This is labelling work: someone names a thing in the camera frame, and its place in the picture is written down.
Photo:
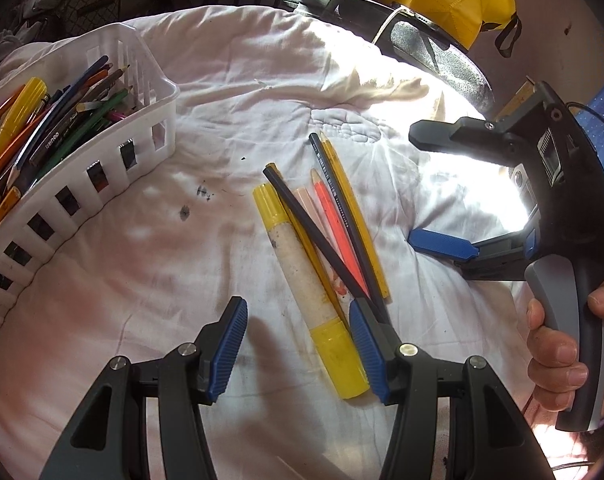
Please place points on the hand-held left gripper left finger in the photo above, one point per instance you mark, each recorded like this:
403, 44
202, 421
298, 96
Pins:
226, 350

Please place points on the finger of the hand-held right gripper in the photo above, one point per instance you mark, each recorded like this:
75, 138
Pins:
439, 242
447, 132

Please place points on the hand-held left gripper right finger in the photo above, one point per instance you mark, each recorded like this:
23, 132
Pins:
369, 350

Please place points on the yellow pencil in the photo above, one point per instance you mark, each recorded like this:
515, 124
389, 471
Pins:
350, 205
314, 255

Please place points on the white yellow marker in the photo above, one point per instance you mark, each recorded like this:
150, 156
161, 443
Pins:
302, 270

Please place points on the neon orange pencil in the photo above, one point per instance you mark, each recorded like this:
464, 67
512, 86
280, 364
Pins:
332, 215

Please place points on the navy blue pencil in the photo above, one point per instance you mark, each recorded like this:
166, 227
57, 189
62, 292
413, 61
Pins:
331, 180

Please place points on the black pencil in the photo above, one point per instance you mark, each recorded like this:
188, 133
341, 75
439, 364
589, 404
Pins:
307, 230

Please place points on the pale pink pencil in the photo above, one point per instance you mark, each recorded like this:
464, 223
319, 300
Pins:
307, 205

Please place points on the white slotted plastic basket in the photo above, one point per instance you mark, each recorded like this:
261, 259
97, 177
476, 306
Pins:
81, 170

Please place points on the person's right hand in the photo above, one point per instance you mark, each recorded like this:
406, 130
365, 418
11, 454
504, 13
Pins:
557, 365

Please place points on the black office chair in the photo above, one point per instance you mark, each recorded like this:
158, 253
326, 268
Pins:
432, 50

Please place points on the white quilt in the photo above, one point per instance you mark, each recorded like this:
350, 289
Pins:
156, 270

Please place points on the pile of coloured pencils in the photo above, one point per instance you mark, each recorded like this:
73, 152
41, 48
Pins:
56, 130

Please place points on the yellow capped marker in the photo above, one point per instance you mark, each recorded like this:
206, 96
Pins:
19, 110

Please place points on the brown patterned bag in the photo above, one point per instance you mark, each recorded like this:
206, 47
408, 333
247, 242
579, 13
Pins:
94, 2

